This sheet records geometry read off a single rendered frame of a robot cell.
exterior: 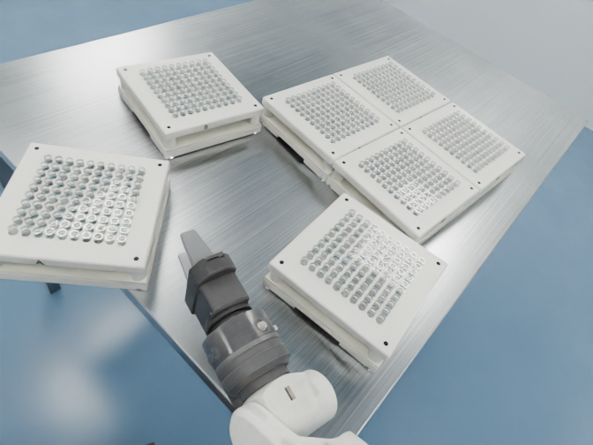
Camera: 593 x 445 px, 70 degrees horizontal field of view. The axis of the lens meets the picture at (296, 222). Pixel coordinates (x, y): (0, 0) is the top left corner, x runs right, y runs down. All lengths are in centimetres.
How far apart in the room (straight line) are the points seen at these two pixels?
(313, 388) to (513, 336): 172
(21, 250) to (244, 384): 41
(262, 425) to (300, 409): 6
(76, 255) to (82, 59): 65
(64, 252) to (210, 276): 28
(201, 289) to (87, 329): 122
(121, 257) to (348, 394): 42
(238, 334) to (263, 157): 56
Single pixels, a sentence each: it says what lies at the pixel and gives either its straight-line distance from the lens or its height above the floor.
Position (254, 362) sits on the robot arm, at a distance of 51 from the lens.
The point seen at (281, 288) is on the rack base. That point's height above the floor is 90.
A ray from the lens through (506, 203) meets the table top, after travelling 120.
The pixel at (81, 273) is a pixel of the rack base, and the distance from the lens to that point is 77.
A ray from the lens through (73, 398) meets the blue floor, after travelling 165.
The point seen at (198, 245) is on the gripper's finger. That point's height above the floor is 107.
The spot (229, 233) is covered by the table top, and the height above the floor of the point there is 88.
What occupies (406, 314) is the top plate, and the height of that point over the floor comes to 95.
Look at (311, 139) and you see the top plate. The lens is 96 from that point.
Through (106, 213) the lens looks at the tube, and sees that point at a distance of 78.
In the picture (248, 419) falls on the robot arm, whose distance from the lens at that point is 49.
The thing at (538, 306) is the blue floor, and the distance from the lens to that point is 239.
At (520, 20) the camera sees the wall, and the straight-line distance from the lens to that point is 384.
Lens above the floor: 154
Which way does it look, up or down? 49 degrees down
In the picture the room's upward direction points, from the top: 19 degrees clockwise
